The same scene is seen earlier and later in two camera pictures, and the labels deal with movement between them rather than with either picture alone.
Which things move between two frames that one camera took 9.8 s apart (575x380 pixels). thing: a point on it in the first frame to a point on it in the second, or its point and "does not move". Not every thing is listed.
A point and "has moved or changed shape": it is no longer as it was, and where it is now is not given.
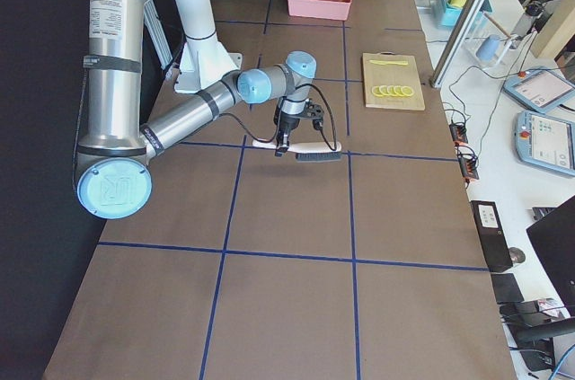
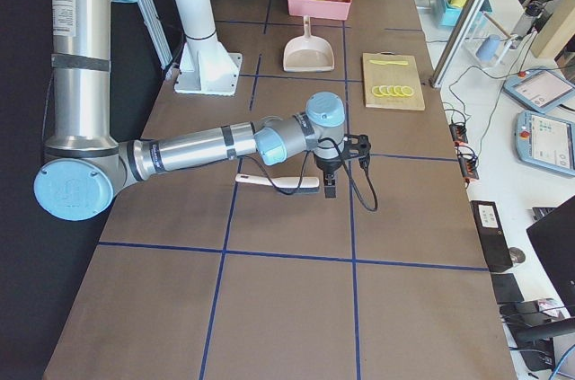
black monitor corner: x=554 y=235 does not move
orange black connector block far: x=458 y=132 does not move
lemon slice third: x=392 y=91 does not move
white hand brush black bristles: x=313 y=152 has moved or changed shape
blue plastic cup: x=487 y=50 does not move
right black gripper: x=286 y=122 to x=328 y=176
